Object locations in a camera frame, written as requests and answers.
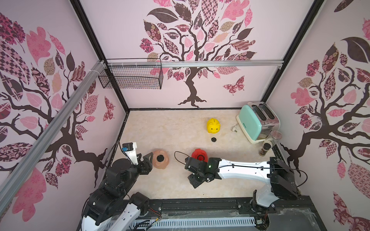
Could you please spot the white slotted cable duct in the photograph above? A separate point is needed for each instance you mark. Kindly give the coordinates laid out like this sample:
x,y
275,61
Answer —
x,y
187,223

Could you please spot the aluminium rail back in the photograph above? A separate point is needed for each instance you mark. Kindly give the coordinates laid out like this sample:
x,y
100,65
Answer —
x,y
222,63

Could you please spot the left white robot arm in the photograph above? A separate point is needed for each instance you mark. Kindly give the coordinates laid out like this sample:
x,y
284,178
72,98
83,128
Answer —
x,y
112,196

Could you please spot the mint green toaster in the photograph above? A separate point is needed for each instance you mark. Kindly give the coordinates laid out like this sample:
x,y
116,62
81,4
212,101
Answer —
x,y
256,121

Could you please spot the aluminium rail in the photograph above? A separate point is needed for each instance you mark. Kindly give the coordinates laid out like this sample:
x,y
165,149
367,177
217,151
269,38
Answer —
x,y
24,168
222,63

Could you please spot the red piggy bank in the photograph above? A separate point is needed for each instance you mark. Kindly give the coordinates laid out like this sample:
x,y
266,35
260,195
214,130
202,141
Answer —
x,y
200,155

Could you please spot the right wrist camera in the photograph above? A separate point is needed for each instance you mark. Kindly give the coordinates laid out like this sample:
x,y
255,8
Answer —
x,y
195,166

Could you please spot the yellow piggy bank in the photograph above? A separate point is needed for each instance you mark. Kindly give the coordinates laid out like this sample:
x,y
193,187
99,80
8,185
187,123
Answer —
x,y
213,126

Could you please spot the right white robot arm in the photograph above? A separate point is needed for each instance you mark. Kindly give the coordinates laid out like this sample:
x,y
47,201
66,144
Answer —
x,y
278,178

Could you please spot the black wire basket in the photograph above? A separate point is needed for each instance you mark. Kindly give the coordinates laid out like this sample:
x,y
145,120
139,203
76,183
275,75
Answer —
x,y
133,73

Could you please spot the glass spice jar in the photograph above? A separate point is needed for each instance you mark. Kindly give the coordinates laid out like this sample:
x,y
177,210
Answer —
x,y
272,139

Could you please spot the aluminium rail left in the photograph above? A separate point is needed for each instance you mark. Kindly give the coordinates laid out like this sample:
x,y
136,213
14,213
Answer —
x,y
24,168

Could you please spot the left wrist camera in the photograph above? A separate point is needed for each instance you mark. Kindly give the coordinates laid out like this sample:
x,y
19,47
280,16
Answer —
x,y
129,150

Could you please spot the peach piggy bank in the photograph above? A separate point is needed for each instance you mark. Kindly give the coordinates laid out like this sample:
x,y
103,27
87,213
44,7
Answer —
x,y
161,165

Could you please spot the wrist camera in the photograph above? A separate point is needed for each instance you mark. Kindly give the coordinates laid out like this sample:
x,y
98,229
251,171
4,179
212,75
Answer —
x,y
129,150
195,166

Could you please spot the black base frame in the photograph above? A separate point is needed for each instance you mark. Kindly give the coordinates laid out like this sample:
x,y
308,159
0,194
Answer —
x,y
240,204

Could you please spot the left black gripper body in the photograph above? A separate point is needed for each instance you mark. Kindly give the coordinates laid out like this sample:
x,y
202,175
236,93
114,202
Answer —
x,y
138,167

